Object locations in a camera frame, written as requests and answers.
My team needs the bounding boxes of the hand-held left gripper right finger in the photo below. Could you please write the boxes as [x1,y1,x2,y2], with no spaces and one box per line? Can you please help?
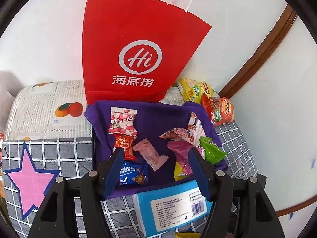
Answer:
[188,147,285,238]

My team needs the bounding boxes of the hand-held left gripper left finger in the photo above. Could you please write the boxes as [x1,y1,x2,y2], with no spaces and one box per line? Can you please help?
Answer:
[27,147,125,238]

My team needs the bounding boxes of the blue cookie packet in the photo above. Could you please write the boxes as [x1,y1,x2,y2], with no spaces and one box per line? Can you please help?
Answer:
[116,161,149,186]

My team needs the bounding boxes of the magenta yellow snack packet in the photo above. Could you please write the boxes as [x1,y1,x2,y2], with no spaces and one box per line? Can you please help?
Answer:
[167,140,196,181]

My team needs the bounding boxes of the green snack packet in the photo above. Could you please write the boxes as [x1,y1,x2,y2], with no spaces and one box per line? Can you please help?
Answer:
[199,136,228,164]

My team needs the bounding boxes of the red candy packet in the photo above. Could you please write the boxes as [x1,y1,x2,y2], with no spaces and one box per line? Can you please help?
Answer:
[113,133,137,161]

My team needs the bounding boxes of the light pink candy packet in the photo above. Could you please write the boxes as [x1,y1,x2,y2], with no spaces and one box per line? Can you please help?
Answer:
[132,139,169,171]

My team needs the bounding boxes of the pink white printed snack packet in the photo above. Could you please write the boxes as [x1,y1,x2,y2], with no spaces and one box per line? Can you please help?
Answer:
[160,128,196,145]

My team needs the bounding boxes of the pink strawberry print snack packet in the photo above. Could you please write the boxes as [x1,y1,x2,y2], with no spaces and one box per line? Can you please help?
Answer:
[108,107,138,137]

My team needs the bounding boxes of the purple cloth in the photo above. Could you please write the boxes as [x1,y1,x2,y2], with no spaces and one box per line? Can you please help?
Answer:
[84,100,228,199]

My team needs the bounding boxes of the blue tissue pack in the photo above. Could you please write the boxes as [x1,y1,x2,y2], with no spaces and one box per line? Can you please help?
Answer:
[132,180,213,238]

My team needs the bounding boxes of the orange chips bag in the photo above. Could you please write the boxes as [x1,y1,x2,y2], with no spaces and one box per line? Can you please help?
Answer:
[201,93,234,127]

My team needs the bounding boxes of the yellow chips bag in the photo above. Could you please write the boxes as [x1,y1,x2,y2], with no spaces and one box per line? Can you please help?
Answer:
[177,78,218,105]

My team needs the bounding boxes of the fruit print pillow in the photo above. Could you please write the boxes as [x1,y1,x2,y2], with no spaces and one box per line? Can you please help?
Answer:
[5,79,185,142]

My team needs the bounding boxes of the white plastic bag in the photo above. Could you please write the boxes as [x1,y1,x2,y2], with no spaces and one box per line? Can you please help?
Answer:
[0,71,24,134]

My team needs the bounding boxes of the brown wooden frame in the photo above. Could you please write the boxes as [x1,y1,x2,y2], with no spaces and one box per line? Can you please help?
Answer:
[218,4,317,217]

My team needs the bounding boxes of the red paper bag white handles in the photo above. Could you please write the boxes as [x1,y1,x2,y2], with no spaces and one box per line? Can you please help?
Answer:
[82,0,212,105]

